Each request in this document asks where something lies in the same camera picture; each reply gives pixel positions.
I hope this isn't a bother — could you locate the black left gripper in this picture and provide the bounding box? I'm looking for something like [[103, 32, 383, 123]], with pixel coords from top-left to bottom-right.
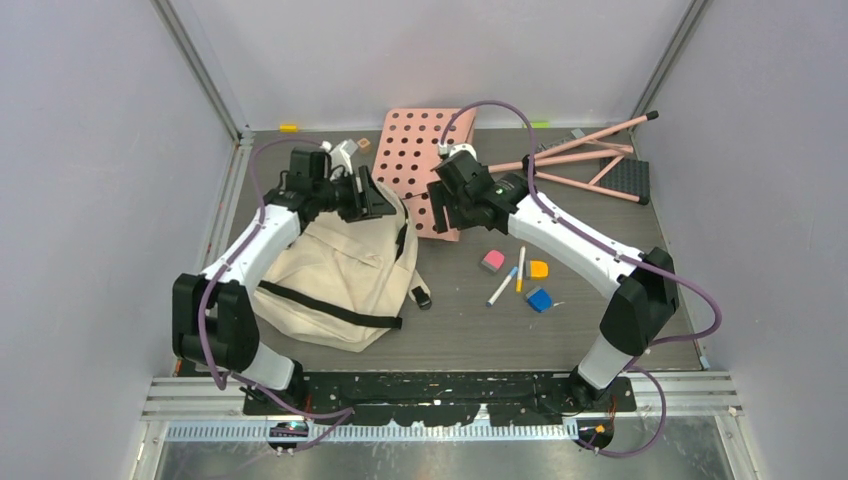
[[314, 167, 396, 225]]

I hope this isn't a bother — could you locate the beige canvas backpack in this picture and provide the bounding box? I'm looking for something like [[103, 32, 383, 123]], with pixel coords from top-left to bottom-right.
[[252, 184, 432, 352]]

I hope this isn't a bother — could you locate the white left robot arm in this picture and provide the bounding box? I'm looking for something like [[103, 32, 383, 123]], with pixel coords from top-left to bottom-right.
[[172, 142, 399, 414]]

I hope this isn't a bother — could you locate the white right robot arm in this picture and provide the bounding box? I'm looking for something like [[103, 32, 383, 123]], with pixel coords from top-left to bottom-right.
[[427, 150, 679, 411]]

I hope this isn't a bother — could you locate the small wooden cube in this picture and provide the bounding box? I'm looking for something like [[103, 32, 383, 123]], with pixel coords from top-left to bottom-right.
[[357, 138, 373, 154]]

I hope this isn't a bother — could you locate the pink perforated music stand tray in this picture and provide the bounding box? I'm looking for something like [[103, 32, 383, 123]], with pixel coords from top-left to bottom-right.
[[372, 108, 476, 242]]

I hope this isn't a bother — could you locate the pink eraser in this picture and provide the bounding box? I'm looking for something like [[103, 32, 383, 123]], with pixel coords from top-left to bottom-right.
[[480, 249, 505, 273]]

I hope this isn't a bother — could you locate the white blue marker pen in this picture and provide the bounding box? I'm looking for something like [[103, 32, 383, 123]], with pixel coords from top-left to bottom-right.
[[485, 266, 518, 307]]

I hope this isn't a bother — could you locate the orange yellow eraser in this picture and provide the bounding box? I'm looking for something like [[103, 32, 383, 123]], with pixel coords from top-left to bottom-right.
[[525, 260, 550, 280]]

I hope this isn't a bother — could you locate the blue eraser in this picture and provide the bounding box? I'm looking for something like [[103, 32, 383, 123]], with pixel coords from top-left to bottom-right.
[[525, 287, 554, 313]]

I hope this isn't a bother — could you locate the grey lego strip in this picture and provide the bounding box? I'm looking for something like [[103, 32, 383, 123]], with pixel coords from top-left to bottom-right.
[[536, 129, 585, 153]]

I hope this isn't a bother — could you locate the pink folding tripod stand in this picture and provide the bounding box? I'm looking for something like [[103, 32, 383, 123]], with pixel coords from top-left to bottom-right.
[[486, 111, 661, 207]]

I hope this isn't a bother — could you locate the dark grey lego baseplate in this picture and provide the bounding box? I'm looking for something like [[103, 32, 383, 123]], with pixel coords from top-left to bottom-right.
[[597, 158, 651, 205]]

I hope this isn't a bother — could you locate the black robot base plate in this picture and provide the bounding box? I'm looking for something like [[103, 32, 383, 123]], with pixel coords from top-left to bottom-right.
[[278, 371, 636, 427]]

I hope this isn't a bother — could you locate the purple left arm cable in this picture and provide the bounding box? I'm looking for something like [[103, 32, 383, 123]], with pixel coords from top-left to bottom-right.
[[197, 137, 356, 453]]

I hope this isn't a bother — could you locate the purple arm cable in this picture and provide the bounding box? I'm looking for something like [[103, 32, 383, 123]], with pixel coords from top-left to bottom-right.
[[438, 100, 723, 460], [197, 137, 356, 453]]

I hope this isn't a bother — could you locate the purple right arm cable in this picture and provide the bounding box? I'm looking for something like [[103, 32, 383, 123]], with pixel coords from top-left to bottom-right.
[[438, 100, 723, 460]]

